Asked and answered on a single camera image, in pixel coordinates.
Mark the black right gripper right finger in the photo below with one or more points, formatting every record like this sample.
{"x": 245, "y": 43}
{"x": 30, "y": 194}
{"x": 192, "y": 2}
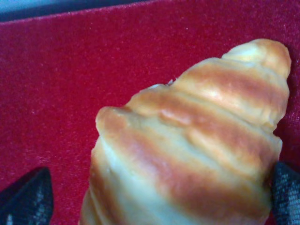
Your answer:
{"x": 285, "y": 191}

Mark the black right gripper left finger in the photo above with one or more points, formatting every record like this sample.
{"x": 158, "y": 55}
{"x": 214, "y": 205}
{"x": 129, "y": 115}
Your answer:
{"x": 28, "y": 200}

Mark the striped croissant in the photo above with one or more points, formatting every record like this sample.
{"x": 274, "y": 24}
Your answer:
{"x": 196, "y": 151}

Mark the red tablecloth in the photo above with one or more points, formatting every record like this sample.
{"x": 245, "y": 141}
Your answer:
{"x": 56, "y": 72}

